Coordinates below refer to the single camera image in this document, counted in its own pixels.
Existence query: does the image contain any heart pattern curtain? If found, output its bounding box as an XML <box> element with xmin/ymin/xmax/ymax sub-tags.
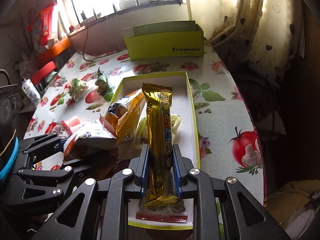
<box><xmin>184</xmin><ymin>0</ymin><xmax>308</xmax><ymax>81</ymax></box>

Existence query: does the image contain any gold snack bar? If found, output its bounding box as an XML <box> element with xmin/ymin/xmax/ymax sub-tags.
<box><xmin>142</xmin><ymin>83</ymin><xmax>177</xmax><ymax>207</ymax></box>

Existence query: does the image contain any yellow chip bag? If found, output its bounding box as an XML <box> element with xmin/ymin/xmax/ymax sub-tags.
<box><xmin>105</xmin><ymin>89</ymin><xmax>145</xmax><ymax>145</ymax></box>

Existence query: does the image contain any green crumpled snack packet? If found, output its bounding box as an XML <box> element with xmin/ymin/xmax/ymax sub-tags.
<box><xmin>95</xmin><ymin>68</ymin><xmax>114</xmax><ymax>102</ymax></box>

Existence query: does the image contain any red jelly cup upper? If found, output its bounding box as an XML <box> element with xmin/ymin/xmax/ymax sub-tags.
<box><xmin>61</xmin><ymin>115</ymin><xmax>81</xmax><ymax>136</ymax></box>

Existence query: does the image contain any orange box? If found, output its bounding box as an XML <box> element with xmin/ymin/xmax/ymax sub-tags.
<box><xmin>37</xmin><ymin>37</ymin><xmax>71</xmax><ymax>67</ymax></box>

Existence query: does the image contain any yellow-green shoebox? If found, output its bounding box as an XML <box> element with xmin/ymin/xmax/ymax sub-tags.
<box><xmin>123</xmin><ymin>21</ymin><xmax>204</xmax><ymax>60</ymax></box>

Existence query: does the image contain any cream chicken snack packet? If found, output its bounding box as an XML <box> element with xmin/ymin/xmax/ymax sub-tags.
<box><xmin>134</xmin><ymin>113</ymin><xmax>182</xmax><ymax>151</ymax></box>

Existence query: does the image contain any clear green nut packet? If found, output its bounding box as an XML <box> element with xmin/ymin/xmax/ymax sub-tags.
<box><xmin>68</xmin><ymin>77</ymin><xmax>88</xmax><ymax>101</ymax></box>

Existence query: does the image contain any red woven basket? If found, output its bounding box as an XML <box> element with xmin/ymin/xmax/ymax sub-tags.
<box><xmin>30</xmin><ymin>61</ymin><xmax>56</xmax><ymax>85</ymax></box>

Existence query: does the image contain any red cardboard package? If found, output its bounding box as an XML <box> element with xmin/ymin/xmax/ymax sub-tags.
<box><xmin>27</xmin><ymin>3</ymin><xmax>59</xmax><ymax>50</ymax></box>

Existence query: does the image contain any yellow-green shoebox lid tray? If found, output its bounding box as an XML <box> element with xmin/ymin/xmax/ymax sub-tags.
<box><xmin>111</xmin><ymin>72</ymin><xmax>200</xmax><ymax>230</ymax></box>

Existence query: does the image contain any white printed bottle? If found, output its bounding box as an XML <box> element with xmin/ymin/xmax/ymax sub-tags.
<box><xmin>21</xmin><ymin>77</ymin><xmax>41</xmax><ymax>107</ymax></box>

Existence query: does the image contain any floral vinyl tablecloth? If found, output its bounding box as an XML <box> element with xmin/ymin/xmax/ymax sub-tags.
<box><xmin>24</xmin><ymin>39</ymin><xmax>267</xmax><ymax>240</ymax></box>

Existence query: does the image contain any black power cable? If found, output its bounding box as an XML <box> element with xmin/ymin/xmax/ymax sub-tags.
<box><xmin>81</xmin><ymin>17</ymin><xmax>131</xmax><ymax>62</ymax></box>

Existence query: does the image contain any orange white snack bag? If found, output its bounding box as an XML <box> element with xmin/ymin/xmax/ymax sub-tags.
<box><xmin>63</xmin><ymin>116</ymin><xmax>118</xmax><ymax>161</ymax></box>

